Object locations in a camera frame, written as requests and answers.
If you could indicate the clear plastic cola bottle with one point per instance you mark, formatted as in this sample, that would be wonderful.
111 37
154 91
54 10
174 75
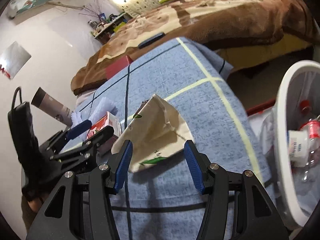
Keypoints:
309 125

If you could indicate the blue checked bed sheet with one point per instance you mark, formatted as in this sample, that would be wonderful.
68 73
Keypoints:
176 92

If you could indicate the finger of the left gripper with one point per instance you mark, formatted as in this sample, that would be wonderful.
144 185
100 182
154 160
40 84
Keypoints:
78 129
88 148

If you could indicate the paper bag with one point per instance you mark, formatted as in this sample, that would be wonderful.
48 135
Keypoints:
157 132

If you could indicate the white trash bin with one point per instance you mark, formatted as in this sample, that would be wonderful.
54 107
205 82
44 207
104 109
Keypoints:
298 198

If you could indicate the white blue yogurt bottle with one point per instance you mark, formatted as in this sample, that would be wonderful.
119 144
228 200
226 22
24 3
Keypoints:
298 150

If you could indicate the white cluttered shelf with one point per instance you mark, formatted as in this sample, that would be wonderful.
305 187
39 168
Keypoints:
105 31

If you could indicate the grey travel tumbler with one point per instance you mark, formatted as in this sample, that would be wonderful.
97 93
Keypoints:
43 101

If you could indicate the vase with branches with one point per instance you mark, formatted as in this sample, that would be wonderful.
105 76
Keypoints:
96 9

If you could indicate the wall poster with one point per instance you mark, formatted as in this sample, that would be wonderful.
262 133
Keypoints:
13 59

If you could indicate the brown plush blanket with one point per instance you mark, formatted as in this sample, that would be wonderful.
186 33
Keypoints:
217 24

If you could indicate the white foam net sleeve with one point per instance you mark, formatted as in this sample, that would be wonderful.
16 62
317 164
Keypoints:
106 107

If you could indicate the pink box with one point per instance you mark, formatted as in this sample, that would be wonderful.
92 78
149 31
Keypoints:
117 66

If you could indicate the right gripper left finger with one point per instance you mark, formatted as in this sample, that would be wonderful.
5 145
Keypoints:
61 216

